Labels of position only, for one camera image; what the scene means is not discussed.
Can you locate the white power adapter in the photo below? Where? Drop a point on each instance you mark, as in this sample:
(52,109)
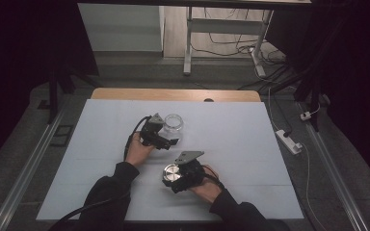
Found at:
(305,115)

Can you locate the white power strip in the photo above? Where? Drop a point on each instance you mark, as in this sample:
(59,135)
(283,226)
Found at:
(288,141)

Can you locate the person's left hand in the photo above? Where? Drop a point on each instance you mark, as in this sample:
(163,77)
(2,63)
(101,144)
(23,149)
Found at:
(138,152)

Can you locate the black curtain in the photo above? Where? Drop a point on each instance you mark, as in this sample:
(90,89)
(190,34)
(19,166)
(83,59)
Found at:
(19,48)
(350,64)

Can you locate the black rectangular floor frame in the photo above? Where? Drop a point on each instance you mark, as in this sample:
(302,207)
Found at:
(54,141)

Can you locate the clear glass jar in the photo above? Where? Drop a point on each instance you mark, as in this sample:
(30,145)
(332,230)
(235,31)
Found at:
(174,127)

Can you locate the aluminium floor rail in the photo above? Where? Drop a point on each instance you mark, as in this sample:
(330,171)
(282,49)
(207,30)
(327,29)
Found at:
(334,173)
(25,171)

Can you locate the silver metal jar lid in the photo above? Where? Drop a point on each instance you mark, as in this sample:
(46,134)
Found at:
(171,173)

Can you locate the grey partition panel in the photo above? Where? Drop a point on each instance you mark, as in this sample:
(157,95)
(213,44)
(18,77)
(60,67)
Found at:
(122,29)

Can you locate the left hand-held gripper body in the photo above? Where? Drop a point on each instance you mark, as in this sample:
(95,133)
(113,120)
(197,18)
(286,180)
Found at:
(151,134)

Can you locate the white table mat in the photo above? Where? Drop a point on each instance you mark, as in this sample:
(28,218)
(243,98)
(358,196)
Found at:
(237,144)

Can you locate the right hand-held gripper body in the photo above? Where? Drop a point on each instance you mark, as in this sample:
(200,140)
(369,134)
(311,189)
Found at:
(191,174)

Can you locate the white desk frame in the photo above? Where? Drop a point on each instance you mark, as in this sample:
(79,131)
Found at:
(224,26)

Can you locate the black plug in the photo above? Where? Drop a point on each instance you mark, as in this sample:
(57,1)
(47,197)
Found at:
(287,132)

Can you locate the person's right hand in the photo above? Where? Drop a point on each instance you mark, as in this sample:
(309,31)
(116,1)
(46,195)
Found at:
(208,190)

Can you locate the black metal stand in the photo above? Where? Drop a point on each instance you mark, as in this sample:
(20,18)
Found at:
(314,96)
(53,96)

